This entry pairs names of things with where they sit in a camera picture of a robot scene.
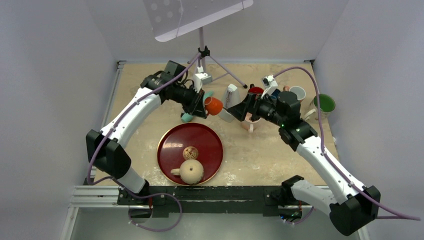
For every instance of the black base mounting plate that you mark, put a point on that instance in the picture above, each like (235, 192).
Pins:
(269, 201)

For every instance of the teal recorder flute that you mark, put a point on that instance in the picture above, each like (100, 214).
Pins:
(185, 117)

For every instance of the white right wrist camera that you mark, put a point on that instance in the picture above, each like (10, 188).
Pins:
(269, 84)

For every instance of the small orange cup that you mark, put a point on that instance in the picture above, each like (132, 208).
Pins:
(213, 106)

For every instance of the round red tray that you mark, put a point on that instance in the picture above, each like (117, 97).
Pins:
(190, 141)

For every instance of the pink upside-down mug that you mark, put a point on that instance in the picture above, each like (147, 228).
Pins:
(249, 124)

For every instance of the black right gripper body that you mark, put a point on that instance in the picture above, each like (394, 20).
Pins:
(267, 110)

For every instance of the purple music stand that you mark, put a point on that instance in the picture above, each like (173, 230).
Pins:
(171, 19)

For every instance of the beige round upside-down mug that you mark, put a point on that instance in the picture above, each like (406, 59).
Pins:
(191, 171)

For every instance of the red mug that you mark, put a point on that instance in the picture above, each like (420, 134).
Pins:
(255, 89)

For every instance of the tall cream upside-down mug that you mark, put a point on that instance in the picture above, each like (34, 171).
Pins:
(327, 106)

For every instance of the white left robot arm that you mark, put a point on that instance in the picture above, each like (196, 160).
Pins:
(106, 147)

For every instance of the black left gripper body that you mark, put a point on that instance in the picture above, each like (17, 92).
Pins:
(188, 98)

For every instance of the pink flower mug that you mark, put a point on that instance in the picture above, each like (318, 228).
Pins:
(299, 91)

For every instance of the white metronome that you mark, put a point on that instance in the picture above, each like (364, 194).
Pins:
(230, 98)

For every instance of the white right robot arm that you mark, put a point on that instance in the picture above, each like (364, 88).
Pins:
(349, 204)

